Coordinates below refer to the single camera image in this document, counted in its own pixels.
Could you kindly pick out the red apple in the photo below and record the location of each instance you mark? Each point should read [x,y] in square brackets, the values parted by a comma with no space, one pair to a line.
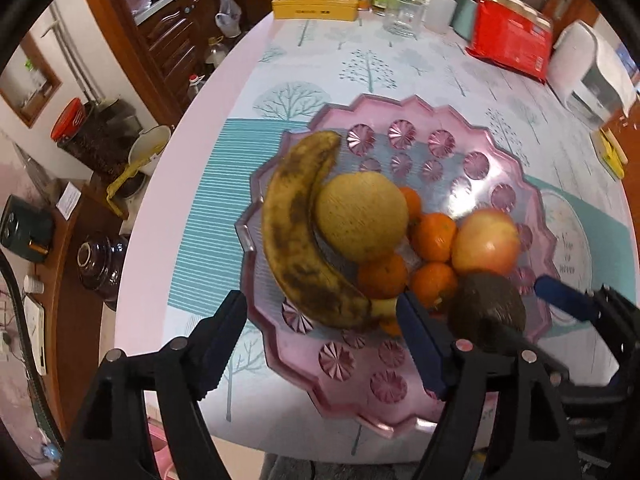
[487,242]

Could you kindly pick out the wooden kitchen cabinet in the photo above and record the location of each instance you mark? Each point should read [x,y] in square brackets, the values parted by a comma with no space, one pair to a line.
[170,35]

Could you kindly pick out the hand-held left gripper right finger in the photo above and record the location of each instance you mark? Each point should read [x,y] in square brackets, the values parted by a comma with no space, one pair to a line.
[422,347]

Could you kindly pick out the pink glass fruit bowl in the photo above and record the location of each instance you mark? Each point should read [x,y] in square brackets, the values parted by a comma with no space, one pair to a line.
[400,135]

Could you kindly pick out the spotted ripe banana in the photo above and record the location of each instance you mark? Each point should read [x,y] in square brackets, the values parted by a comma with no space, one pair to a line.
[300,240]

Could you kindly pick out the wooden wall frame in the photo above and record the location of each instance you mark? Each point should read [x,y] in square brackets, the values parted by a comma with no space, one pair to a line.
[30,82]

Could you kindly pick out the white towel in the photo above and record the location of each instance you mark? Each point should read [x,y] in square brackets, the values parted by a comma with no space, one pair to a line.
[612,60]

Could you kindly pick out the clear plastic bag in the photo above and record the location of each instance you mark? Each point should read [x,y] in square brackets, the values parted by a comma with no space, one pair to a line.
[227,12]

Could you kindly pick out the dark green device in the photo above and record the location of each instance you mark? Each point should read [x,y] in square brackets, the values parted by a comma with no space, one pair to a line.
[22,227]

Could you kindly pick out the clear drinking glass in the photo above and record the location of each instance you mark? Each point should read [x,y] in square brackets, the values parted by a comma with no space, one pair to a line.
[402,15]

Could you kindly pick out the white pot with yellow ladle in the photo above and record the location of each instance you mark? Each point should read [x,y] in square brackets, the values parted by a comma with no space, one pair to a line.
[145,152]

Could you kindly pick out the dark avocado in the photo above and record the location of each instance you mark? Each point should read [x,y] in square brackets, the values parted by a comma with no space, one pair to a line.
[487,305]

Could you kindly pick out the yellow tin box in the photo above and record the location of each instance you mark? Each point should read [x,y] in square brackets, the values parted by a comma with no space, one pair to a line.
[315,5]

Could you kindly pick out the white leaf-print plate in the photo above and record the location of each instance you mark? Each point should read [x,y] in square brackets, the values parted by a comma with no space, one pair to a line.
[570,240]

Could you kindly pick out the red paper cup package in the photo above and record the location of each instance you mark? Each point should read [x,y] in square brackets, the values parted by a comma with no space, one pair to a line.
[510,40]

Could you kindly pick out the white squeeze bottle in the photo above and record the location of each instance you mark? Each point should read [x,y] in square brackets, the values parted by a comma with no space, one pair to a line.
[440,7]

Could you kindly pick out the white countertop appliance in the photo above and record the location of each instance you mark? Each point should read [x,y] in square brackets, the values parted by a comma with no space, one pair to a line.
[575,70]

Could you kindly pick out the brown ceramic pot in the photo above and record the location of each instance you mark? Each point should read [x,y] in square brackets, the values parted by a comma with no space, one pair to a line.
[100,260]

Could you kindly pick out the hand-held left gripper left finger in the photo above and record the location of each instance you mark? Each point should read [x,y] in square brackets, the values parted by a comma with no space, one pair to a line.
[222,345]

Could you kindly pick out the yellow pear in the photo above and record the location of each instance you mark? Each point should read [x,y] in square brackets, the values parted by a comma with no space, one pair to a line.
[360,215]

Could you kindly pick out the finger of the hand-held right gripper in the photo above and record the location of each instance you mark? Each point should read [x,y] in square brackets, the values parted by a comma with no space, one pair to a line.
[550,367]
[565,297]

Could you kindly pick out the red lid storage jar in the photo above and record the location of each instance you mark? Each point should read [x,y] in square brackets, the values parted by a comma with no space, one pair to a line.
[75,125]

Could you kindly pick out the small orange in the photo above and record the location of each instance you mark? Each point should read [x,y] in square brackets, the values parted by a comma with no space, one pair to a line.
[412,202]
[391,325]
[435,285]
[382,276]
[434,237]

